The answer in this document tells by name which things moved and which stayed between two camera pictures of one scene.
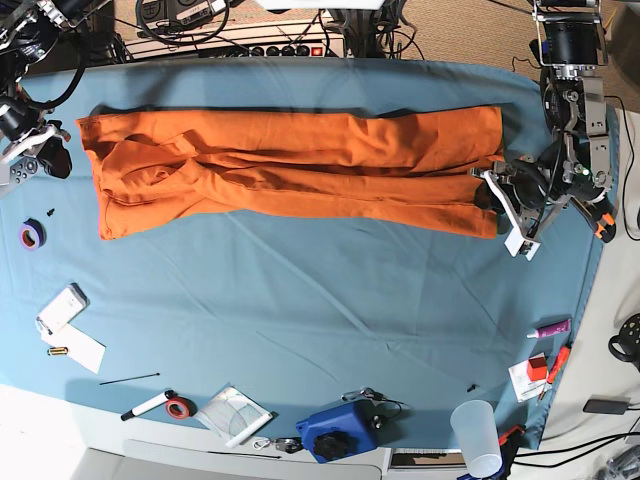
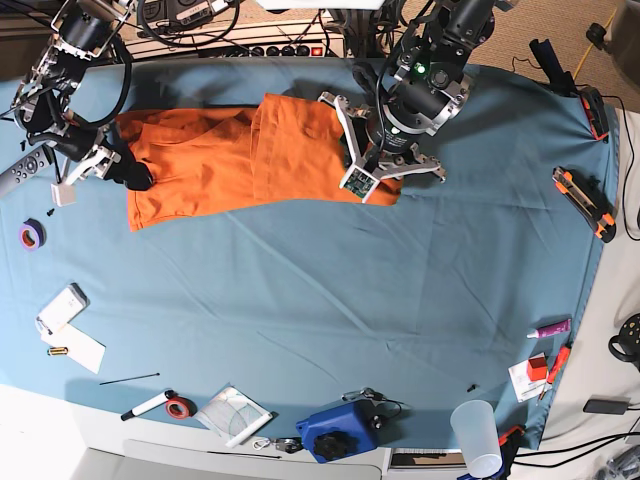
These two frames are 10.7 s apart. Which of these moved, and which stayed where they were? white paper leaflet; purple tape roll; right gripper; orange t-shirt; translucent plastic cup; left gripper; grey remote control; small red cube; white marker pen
Moved: right gripper; left gripper; orange t-shirt
Stayed: small red cube; white marker pen; purple tape roll; translucent plastic cup; white paper leaflet; grey remote control
